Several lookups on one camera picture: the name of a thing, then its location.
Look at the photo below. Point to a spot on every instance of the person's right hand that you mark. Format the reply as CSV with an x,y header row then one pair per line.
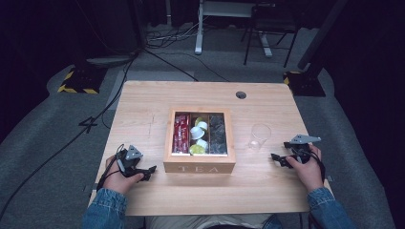
x,y
308,173

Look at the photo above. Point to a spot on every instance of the dark slanted stand pole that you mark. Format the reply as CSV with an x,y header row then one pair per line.
x,y
321,31

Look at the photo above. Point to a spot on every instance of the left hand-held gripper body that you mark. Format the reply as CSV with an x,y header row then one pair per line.
x,y
130,159

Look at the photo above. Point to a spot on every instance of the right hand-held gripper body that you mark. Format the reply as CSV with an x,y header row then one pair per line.
x,y
302,147

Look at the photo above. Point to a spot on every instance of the clear glass cup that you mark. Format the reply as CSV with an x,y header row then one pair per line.
x,y
259,136

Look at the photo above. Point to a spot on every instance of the wooden tea box with lid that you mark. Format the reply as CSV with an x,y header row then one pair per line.
x,y
200,165

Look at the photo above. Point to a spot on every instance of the white desk frame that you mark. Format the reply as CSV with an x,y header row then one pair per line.
x,y
203,19

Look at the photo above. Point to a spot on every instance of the black yellow striped stand base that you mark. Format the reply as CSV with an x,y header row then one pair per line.
x,y
304,83
81,79

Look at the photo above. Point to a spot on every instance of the person's left hand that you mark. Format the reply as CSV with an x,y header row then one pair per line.
x,y
118,182

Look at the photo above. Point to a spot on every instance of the bundle of red stick packets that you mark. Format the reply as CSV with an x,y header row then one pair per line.
x,y
181,137

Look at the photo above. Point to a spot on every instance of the pile of dark tea bags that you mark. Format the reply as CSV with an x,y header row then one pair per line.
x,y
218,135

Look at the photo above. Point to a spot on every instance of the green lidded capsule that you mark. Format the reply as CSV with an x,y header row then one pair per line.
x,y
198,120
196,149

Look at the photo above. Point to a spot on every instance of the black chair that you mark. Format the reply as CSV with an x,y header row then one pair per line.
x,y
270,25

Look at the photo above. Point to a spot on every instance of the white capsule cup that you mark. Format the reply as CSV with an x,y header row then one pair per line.
x,y
202,144
202,125
196,132

